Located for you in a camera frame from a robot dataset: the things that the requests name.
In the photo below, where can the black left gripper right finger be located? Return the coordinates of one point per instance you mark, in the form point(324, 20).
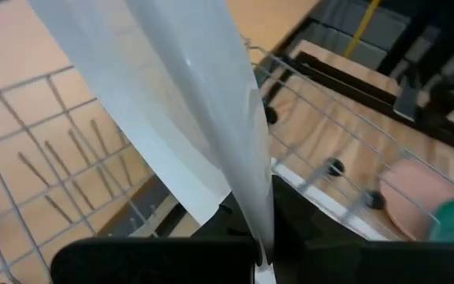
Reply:
point(349, 260)

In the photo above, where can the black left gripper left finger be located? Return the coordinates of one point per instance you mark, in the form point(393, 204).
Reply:
point(152, 260)

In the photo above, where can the pink plate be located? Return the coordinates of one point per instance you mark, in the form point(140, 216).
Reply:
point(428, 181)

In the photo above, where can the pale green plate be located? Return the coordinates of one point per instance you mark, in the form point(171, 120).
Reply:
point(152, 98)

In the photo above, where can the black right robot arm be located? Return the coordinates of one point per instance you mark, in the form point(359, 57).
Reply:
point(453, 94)

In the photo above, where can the black rig frame rail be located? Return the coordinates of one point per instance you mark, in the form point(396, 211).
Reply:
point(349, 81)

